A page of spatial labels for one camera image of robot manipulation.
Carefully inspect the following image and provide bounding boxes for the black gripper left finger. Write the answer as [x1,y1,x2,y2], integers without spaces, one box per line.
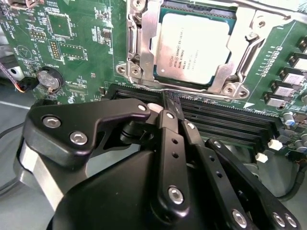
[14,90,192,218]

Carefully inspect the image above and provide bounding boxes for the thin metal locking lever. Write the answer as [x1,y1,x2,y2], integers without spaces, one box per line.
[133,82,231,100]
[236,1,292,21]

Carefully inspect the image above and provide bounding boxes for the silver CPU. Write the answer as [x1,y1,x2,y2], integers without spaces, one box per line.
[153,9,238,86]

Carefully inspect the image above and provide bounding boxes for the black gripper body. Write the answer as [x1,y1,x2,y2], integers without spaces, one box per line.
[47,148,240,230]

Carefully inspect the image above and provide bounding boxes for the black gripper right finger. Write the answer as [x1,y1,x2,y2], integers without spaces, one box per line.
[173,92,303,230]

